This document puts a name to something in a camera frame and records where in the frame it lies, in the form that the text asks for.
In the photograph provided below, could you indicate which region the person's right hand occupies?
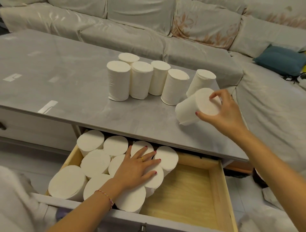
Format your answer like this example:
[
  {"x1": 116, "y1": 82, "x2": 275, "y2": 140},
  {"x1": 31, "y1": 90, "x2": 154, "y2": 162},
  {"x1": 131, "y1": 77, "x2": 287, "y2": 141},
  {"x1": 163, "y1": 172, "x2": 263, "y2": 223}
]
[{"x1": 195, "y1": 89, "x2": 249, "y2": 140}]

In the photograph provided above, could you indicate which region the person's left hand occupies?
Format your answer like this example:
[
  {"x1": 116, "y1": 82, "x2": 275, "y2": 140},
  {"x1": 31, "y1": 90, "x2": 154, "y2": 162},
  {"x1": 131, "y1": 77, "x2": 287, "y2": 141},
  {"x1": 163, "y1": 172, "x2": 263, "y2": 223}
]
[{"x1": 112, "y1": 145, "x2": 162, "y2": 192}]

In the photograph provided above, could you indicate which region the white tissue paper roll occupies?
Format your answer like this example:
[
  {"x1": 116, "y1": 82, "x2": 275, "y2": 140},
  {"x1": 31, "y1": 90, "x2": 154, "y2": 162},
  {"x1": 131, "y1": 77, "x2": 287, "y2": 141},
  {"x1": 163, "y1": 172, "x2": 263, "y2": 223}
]
[{"x1": 175, "y1": 88, "x2": 222, "y2": 126}]

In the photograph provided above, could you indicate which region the person's left forearm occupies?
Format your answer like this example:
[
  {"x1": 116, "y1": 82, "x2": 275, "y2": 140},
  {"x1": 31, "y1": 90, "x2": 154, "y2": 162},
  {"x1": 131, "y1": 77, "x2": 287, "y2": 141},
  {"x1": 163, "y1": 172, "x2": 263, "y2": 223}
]
[{"x1": 47, "y1": 178, "x2": 128, "y2": 232}]

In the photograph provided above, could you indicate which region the person's right forearm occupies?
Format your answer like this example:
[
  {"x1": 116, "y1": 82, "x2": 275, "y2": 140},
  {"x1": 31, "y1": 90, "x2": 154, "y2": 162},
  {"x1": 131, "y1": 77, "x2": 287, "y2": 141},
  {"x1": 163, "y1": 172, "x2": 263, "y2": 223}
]
[{"x1": 231, "y1": 130, "x2": 306, "y2": 231}]

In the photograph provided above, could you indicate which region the pile of white tissue rolls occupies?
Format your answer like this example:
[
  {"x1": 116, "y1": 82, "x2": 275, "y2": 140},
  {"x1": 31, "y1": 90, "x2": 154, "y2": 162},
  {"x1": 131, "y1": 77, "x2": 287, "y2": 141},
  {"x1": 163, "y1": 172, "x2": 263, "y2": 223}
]
[{"x1": 48, "y1": 130, "x2": 179, "y2": 214}]

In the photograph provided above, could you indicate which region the wooden drawer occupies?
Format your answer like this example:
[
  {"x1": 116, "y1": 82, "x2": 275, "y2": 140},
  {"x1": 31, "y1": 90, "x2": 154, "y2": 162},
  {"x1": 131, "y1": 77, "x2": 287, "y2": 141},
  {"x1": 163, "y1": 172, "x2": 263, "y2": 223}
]
[{"x1": 31, "y1": 141, "x2": 239, "y2": 232}]

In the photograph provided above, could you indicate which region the row of white tissue rolls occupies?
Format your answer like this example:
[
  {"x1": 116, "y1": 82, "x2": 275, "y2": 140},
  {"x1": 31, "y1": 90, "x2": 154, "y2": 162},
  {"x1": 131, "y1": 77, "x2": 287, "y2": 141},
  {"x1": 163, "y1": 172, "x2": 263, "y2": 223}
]
[{"x1": 106, "y1": 52, "x2": 219, "y2": 106}]

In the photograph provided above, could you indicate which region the floral sofa cushion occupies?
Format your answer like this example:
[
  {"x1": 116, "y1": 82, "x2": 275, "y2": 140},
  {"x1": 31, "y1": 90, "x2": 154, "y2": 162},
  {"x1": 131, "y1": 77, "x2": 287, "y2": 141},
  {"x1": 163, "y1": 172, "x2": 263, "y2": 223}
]
[
  {"x1": 171, "y1": 0, "x2": 243, "y2": 50},
  {"x1": 243, "y1": 0, "x2": 306, "y2": 30}
]

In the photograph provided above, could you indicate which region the blue pillow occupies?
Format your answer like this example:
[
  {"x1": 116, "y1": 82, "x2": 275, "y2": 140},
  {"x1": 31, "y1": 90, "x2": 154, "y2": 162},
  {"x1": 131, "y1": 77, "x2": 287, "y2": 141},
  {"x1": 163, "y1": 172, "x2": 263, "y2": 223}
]
[{"x1": 253, "y1": 45, "x2": 306, "y2": 77}]

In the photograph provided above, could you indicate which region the grey coffee table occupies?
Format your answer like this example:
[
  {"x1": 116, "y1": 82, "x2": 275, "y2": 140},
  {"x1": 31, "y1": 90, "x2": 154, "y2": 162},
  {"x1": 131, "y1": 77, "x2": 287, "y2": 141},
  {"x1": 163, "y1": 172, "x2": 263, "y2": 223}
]
[{"x1": 0, "y1": 29, "x2": 250, "y2": 172}]

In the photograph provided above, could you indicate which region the beige fabric sofa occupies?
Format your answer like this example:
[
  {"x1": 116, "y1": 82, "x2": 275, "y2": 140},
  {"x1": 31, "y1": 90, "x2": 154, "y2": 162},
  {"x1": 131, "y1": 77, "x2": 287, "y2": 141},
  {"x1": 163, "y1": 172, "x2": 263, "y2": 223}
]
[{"x1": 0, "y1": 0, "x2": 306, "y2": 208}]

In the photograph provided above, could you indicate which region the white cloth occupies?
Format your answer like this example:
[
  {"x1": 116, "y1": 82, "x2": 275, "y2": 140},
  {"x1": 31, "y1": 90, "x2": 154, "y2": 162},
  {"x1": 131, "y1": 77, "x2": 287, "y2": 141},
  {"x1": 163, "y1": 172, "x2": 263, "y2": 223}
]
[{"x1": 239, "y1": 206, "x2": 299, "y2": 232}]

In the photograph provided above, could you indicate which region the white fluffy garment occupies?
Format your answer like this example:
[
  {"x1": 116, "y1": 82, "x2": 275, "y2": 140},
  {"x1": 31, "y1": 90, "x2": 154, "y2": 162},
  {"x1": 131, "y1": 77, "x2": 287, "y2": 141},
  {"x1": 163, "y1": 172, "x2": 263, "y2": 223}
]
[{"x1": 0, "y1": 165, "x2": 52, "y2": 232}]

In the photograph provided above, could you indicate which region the braided string bracelet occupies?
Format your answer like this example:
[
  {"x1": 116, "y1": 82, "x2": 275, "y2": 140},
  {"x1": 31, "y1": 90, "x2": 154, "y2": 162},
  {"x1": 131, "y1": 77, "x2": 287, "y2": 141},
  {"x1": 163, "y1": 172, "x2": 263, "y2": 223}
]
[{"x1": 94, "y1": 189, "x2": 115, "y2": 211}]

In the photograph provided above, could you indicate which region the black strap item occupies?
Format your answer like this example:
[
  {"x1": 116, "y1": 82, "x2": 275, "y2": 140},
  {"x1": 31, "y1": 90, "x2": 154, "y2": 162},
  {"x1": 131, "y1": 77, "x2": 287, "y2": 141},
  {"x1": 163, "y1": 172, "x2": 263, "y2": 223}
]
[{"x1": 282, "y1": 72, "x2": 306, "y2": 84}]

